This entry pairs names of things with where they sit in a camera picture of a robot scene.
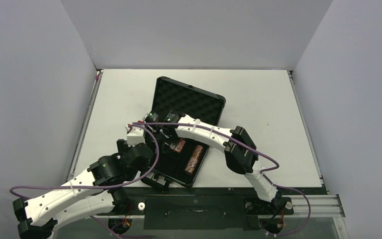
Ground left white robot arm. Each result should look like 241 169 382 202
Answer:
13 140 154 239

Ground poker chip roll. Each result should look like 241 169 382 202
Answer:
191 145 204 160
184 157 200 175

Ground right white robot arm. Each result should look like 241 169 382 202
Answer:
143 112 281 213

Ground red playing card box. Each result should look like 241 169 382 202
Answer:
173 139 186 153

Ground black foam-lined carrying case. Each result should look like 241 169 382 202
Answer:
141 76 226 191

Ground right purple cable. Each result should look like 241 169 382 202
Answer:
130 122 311 237

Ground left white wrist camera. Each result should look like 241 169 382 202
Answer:
125 124 145 147

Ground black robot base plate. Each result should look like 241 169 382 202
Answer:
95 186 330 232

